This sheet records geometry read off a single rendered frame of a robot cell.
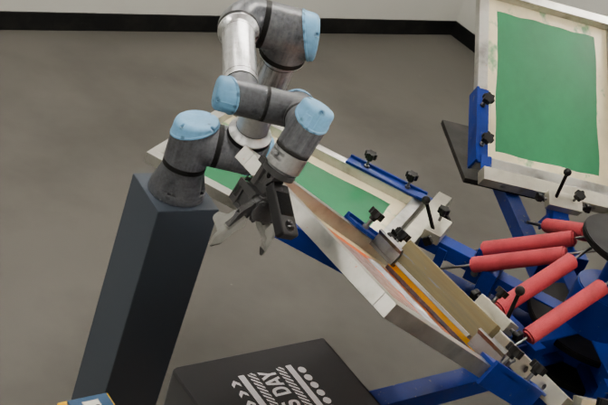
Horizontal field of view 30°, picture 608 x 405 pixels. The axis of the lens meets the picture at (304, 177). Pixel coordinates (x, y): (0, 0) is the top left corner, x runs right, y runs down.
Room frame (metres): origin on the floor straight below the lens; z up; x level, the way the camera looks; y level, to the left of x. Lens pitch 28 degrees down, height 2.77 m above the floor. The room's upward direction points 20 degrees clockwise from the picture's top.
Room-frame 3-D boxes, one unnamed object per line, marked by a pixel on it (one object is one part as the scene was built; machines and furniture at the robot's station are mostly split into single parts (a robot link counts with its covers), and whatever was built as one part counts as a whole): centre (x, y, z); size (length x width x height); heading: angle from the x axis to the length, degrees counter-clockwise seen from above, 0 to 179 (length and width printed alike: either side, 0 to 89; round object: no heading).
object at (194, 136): (2.60, 0.30, 1.37); 0.13 x 0.12 x 0.14; 104
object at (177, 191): (2.60, 0.31, 1.25); 0.15 x 0.15 x 0.10
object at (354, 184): (3.24, -0.11, 1.05); 1.08 x 0.61 x 0.23; 74
